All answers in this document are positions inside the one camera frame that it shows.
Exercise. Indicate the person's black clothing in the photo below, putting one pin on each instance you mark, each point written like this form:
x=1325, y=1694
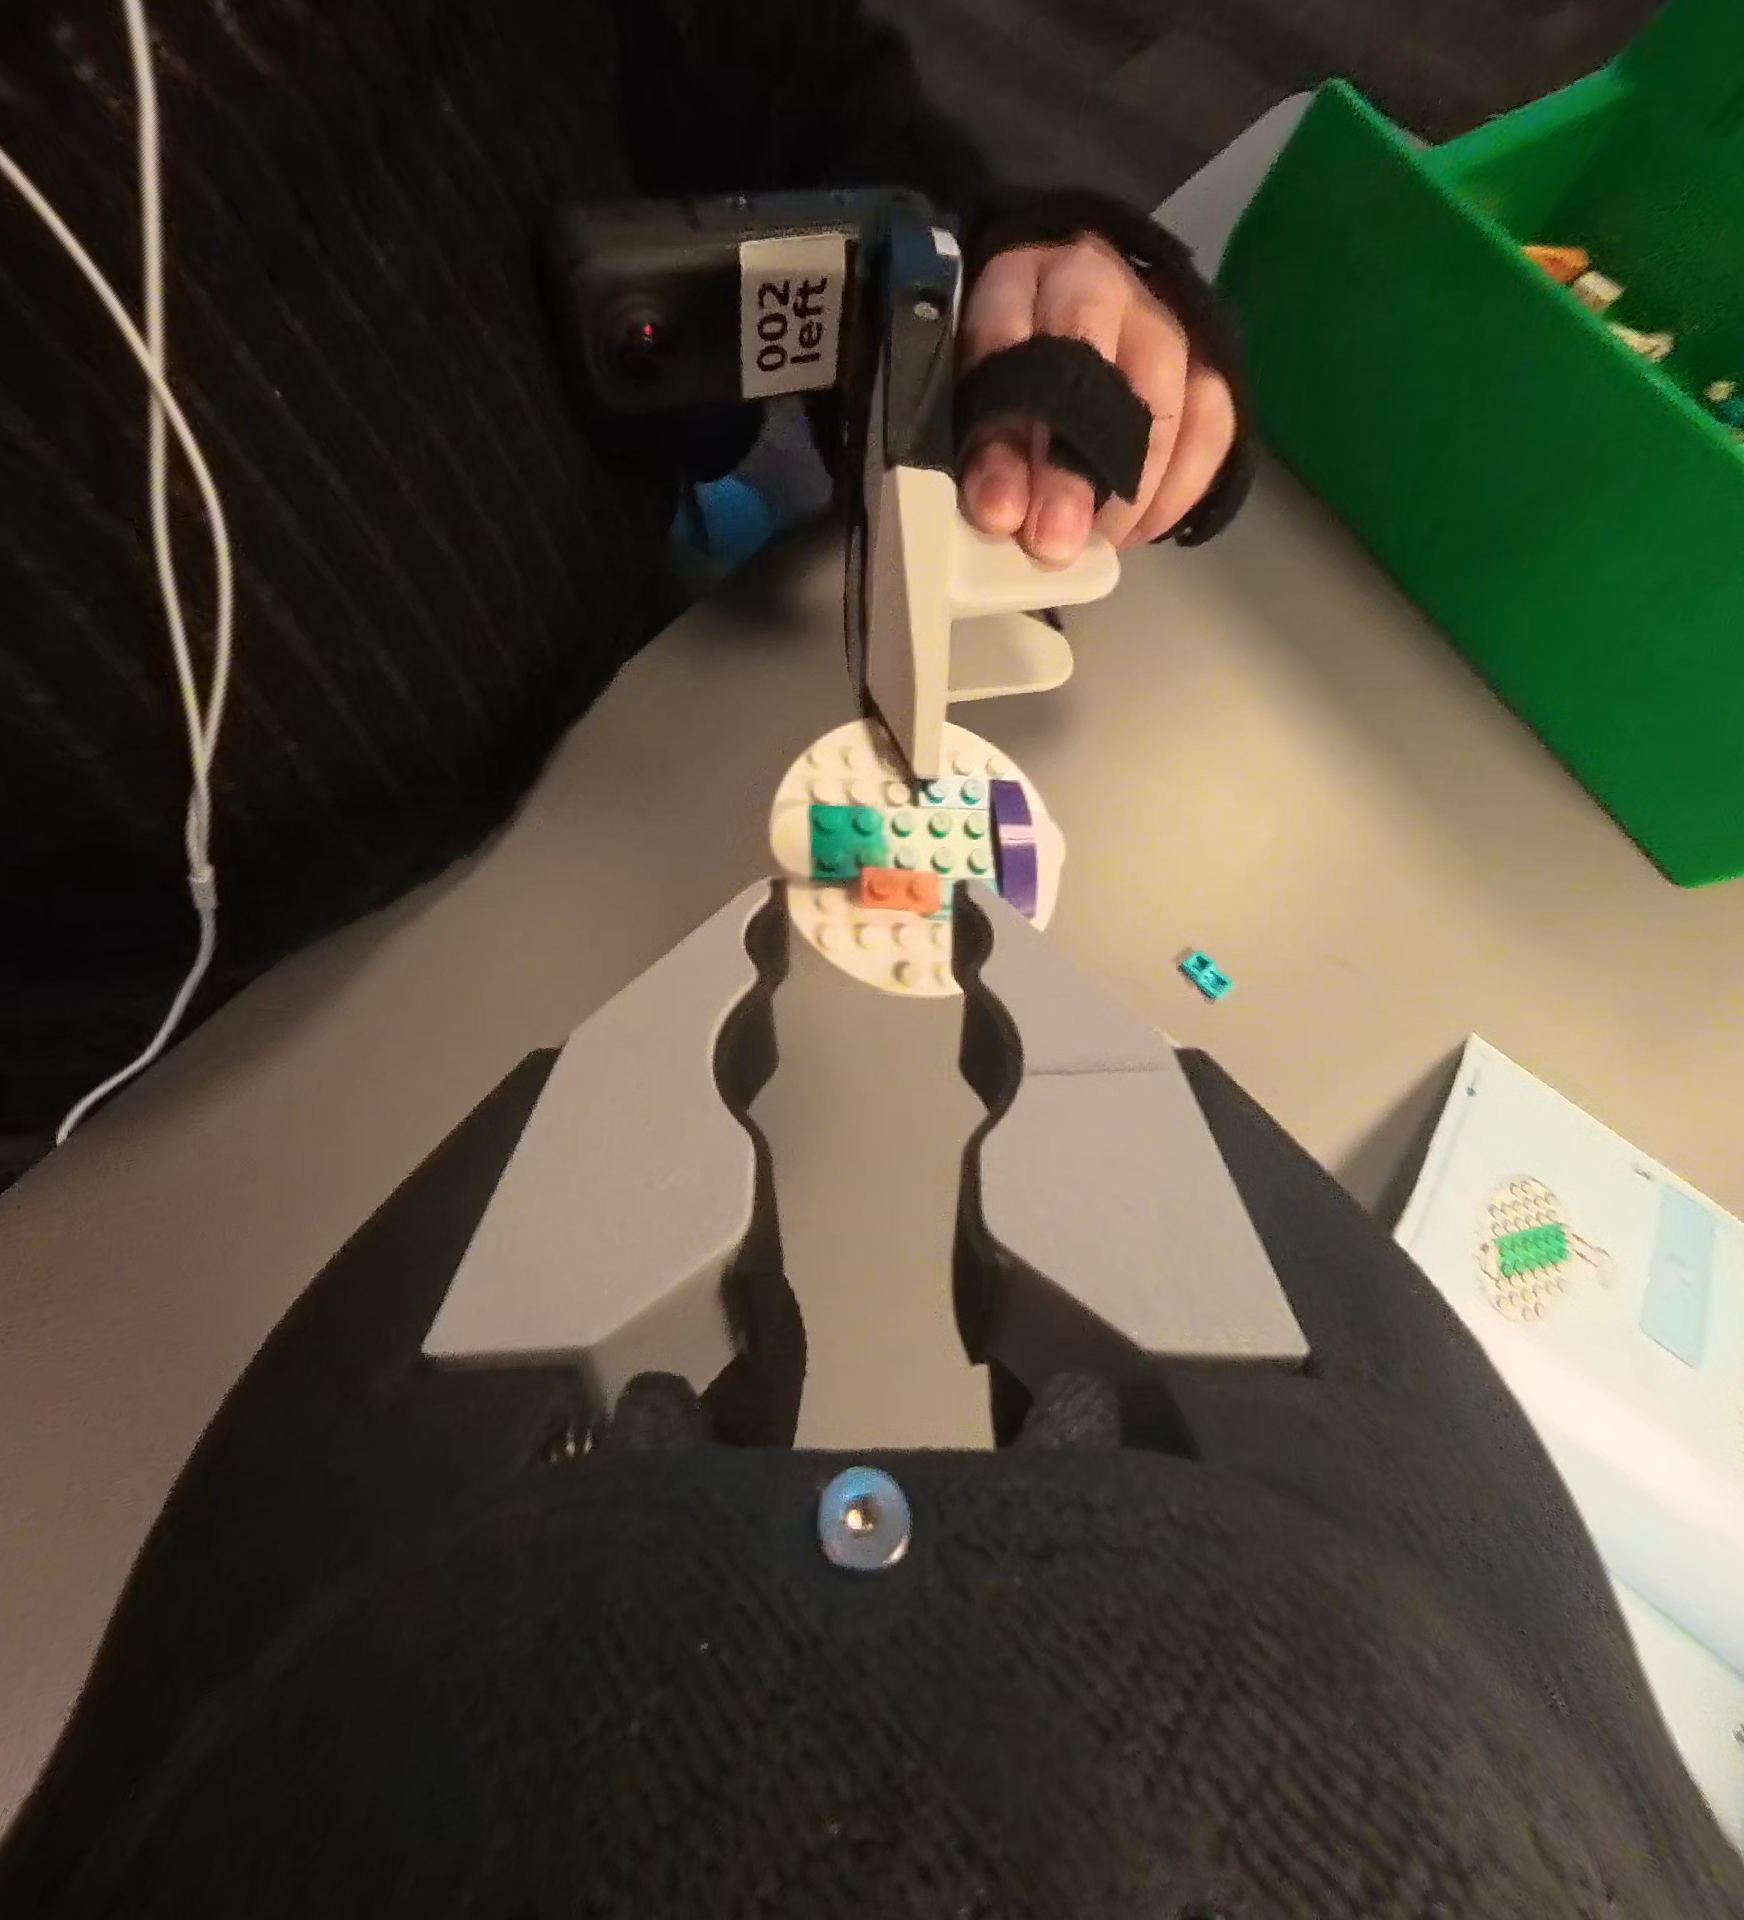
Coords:
x=363, y=601

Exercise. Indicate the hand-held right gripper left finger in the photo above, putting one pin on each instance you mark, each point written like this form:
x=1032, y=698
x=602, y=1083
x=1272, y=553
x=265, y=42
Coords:
x=603, y=1202

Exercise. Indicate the green plastic bin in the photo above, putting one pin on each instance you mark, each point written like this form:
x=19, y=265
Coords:
x=1487, y=525

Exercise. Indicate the small teal lego piece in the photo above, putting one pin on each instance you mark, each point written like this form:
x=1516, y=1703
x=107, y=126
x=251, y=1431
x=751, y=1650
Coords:
x=1206, y=975

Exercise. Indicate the pile of loose lego pieces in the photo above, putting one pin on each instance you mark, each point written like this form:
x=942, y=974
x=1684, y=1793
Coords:
x=1713, y=375

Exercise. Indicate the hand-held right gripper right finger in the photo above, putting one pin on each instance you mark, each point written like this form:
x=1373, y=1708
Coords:
x=1143, y=1214

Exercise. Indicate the dark green lego plate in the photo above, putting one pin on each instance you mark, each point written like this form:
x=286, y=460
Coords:
x=873, y=841

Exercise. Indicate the light blue instruction booklet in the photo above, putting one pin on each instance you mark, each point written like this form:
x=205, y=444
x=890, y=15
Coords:
x=1637, y=1350

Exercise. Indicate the round cream lego plate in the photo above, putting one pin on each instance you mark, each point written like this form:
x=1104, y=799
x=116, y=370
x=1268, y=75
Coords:
x=873, y=951

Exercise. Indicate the person's left hand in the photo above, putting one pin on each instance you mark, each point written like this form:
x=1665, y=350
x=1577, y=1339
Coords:
x=1081, y=301

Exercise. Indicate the purple lego brick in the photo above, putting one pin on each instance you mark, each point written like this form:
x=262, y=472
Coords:
x=1015, y=849

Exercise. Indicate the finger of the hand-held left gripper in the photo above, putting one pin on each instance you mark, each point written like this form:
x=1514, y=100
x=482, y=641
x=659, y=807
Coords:
x=907, y=601

